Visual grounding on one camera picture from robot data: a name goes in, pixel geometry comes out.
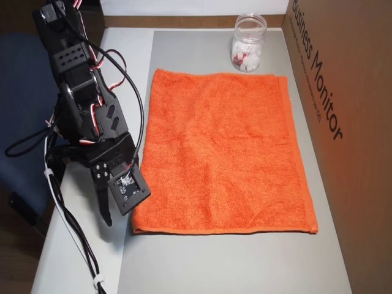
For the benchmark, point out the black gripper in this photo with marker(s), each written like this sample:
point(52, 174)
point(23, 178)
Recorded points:
point(100, 172)

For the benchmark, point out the orange terry towel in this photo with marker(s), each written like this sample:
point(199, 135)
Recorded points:
point(220, 147)

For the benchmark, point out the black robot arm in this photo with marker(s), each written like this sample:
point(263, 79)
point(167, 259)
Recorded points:
point(73, 79)

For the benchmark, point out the grey table mat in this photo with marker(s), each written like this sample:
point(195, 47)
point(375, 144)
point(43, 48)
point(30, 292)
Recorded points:
point(214, 263)

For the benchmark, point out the blue office chair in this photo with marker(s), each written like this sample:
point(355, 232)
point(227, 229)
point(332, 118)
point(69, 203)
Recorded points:
point(18, 92)

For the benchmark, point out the clear plastic jar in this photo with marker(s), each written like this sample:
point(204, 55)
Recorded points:
point(248, 39)

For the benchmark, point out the brown Business Monitor cardboard box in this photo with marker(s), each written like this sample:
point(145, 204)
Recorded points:
point(361, 183)

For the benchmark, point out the black square wrist camera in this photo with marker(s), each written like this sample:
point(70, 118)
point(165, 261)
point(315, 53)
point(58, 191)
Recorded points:
point(128, 191)

